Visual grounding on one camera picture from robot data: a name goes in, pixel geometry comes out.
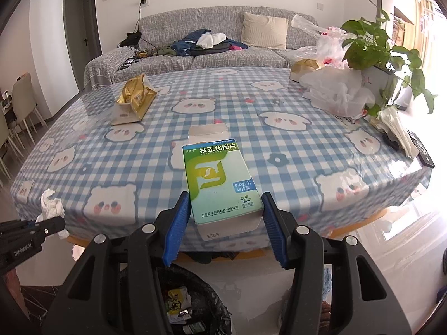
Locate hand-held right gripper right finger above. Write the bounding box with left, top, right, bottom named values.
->
left=262, top=192, right=413, bottom=335

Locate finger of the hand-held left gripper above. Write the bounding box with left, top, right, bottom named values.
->
left=33, top=216, right=66, bottom=238
left=0, top=219, right=37, bottom=235

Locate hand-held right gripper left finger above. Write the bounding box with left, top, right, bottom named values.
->
left=41, top=191, right=192, bottom=335

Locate white tissue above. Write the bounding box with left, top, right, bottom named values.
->
left=36, top=188, right=70, bottom=240

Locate green white medicine box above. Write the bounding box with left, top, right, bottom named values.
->
left=182, top=123, right=264, bottom=241

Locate black lined waste bin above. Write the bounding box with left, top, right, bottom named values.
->
left=119, top=263, right=233, bottom=335

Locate yellow white wrapper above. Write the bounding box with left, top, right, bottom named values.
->
left=164, top=286, right=191, bottom=318

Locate blue checkered bear tablecloth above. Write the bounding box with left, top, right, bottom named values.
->
left=10, top=66, right=432, bottom=253

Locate white dining chair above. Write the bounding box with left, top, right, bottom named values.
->
left=12, top=73, right=49, bottom=144
left=0, top=110, right=25, bottom=182

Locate gold snack bag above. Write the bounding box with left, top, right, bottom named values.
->
left=111, top=73, right=158, bottom=125

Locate crumpled white plastic bag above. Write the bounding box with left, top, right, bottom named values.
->
left=300, top=66, right=376, bottom=117

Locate folded white plastic bag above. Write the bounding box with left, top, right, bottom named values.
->
left=370, top=106, right=420, bottom=159

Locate gold white tissue box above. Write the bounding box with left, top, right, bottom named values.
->
left=291, top=59, right=320, bottom=83

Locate black remote control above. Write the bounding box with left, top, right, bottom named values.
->
left=407, top=130, right=435, bottom=168

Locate black garment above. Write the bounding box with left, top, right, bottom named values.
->
left=190, top=44, right=238, bottom=56

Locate white bag with red contents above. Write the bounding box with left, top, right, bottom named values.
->
left=291, top=14, right=357, bottom=67

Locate pile of clothes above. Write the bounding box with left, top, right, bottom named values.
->
left=171, top=30, right=250, bottom=56

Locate white garment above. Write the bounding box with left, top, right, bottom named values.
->
left=196, top=33, right=227, bottom=49

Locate cream pillow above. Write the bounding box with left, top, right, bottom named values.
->
left=241, top=12, right=290, bottom=49

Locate green potted plant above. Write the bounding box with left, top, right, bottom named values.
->
left=340, top=0, right=439, bottom=117

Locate interior door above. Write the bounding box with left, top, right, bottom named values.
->
left=63, top=0, right=103, bottom=61

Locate grey covered sofa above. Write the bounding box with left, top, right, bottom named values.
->
left=85, top=10, right=320, bottom=88

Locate black charger cable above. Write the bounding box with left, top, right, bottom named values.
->
left=134, top=5, right=165, bottom=54

